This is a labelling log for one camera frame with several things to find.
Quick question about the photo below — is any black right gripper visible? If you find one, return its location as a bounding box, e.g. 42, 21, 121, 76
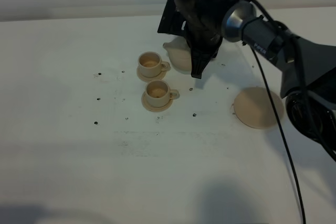
157, 0, 236, 79

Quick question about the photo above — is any beige teapot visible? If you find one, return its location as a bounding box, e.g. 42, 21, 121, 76
163, 37, 192, 74

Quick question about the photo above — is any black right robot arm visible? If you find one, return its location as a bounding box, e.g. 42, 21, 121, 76
157, 0, 335, 158

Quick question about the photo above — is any beige teapot saucer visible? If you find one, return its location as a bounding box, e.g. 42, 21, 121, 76
233, 87, 277, 130

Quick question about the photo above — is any far beige cup saucer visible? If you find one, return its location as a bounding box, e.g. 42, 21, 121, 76
136, 67, 166, 82

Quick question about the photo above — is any beige cup saucer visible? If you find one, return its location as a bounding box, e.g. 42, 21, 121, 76
136, 67, 166, 82
141, 92, 173, 112

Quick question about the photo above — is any far beige teacup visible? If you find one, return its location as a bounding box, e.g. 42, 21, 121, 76
138, 51, 171, 78

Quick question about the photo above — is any beige teacup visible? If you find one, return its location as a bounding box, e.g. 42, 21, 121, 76
138, 51, 171, 78
145, 80, 180, 108

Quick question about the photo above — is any near beige teacup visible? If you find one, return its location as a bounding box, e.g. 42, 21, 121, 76
145, 80, 180, 108

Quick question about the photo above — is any near beige cup saucer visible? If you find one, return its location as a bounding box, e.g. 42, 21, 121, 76
141, 92, 173, 112

